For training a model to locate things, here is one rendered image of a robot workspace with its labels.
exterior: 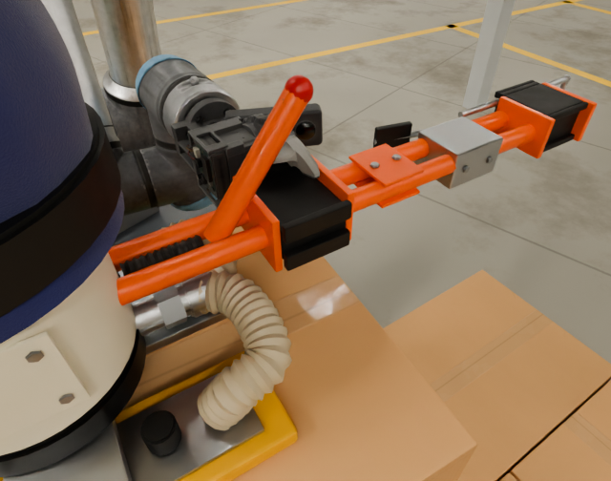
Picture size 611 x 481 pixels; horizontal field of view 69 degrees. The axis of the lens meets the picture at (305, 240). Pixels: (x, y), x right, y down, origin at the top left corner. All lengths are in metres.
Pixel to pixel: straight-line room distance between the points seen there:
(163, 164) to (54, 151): 0.44
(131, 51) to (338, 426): 0.80
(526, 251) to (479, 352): 1.25
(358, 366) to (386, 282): 1.57
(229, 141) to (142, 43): 0.55
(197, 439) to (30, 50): 0.30
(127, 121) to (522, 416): 1.07
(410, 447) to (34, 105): 0.37
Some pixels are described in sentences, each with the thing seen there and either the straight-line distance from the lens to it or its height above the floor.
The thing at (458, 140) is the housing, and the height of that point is 1.22.
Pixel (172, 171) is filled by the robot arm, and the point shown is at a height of 1.11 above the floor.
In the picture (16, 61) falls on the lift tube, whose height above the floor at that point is 1.39.
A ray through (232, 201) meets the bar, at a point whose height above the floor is 1.24.
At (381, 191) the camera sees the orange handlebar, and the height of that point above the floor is 1.21.
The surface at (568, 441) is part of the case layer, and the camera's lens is 1.13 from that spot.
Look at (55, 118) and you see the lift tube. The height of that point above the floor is 1.36.
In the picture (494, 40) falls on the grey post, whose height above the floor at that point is 0.50.
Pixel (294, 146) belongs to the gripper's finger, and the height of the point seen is 1.25.
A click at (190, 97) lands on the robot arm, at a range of 0.56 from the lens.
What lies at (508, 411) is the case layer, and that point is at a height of 0.54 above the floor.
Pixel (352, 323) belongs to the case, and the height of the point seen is 1.07.
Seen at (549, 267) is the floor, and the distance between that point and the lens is 2.33.
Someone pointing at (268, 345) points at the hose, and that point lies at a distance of 0.38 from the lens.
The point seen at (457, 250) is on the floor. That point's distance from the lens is 2.26.
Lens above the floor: 1.46
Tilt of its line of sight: 42 degrees down
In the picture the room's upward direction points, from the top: 1 degrees counter-clockwise
